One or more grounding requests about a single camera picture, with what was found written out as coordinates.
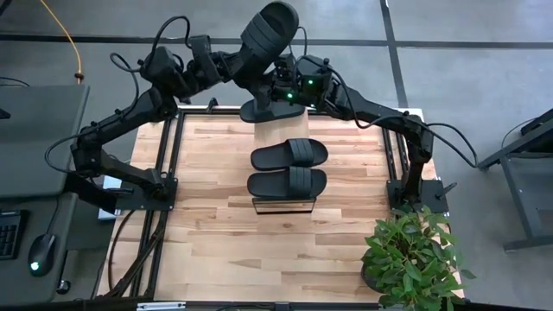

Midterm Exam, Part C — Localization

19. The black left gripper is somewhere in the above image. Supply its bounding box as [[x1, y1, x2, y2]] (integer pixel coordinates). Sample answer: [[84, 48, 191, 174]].
[[196, 50, 260, 86]]

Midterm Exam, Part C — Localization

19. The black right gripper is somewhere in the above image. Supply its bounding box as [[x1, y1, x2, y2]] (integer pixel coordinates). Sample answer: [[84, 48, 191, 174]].
[[254, 81, 303, 112]]

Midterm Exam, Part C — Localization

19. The black slide sandal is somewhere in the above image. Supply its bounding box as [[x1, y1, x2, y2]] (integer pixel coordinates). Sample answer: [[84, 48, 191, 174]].
[[232, 0, 301, 90], [239, 98, 306, 124], [246, 167, 328, 200], [250, 137, 329, 172]]

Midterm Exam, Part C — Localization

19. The white box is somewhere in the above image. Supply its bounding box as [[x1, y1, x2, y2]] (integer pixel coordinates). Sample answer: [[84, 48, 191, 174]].
[[98, 178, 124, 221]]

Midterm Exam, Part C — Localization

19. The grey desk panel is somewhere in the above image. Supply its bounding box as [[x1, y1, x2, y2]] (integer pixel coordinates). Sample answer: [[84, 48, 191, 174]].
[[0, 84, 91, 199]]

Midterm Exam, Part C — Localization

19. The potted green plant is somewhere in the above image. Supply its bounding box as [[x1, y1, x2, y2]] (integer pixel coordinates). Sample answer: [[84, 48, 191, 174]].
[[359, 204, 477, 311]]

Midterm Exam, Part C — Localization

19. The dark metal side table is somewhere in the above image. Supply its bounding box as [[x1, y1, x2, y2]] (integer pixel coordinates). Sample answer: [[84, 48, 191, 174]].
[[477, 107, 553, 251]]

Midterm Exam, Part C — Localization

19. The black computer mouse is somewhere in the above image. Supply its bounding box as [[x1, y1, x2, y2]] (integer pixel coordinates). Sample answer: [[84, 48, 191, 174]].
[[28, 233, 57, 278]]

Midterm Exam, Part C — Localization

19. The black keyboard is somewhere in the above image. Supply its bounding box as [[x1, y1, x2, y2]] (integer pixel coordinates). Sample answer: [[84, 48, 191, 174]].
[[0, 210, 29, 261]]

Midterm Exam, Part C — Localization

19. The grey side desk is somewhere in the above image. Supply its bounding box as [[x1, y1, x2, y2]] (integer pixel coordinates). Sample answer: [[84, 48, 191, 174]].
[[0, 192, 79, 306]]

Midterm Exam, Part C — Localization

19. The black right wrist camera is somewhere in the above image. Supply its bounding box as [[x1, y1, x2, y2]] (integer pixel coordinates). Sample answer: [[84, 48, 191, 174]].
[[274, 57, 297, 86]]

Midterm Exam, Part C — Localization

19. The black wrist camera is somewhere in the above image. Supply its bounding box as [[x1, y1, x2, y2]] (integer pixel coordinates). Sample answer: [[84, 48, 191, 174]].
[[188, 35, 213, 60], [274, 57, 297, 86]]

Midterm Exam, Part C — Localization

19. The wooden shelf with metal frame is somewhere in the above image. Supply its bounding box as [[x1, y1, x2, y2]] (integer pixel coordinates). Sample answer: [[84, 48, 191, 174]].
[[251, 103, 317, 216]]

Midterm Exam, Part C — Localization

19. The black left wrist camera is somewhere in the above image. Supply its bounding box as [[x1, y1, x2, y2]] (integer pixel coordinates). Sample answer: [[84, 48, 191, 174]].
[[188, 35, 213, 60]]

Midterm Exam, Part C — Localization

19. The black metal table frame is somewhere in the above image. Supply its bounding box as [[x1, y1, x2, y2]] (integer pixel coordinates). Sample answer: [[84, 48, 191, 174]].
[[102, 105, 410, 300]]

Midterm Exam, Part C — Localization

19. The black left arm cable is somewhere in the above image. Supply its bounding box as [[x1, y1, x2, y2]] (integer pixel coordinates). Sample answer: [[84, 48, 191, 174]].
[[44, 16, 192, 175]]

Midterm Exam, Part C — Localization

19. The yellow cable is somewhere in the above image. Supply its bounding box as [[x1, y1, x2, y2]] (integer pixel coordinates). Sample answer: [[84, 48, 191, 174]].
[[40, 0, 85, 86]]

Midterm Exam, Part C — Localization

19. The black loose cable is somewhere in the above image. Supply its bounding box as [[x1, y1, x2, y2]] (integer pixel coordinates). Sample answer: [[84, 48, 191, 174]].
[[107, 209, 137, 291]]

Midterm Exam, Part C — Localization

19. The silver metal bracket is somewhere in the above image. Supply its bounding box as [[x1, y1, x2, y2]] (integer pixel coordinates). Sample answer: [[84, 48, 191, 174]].
[[137, 301, 187, 311]]

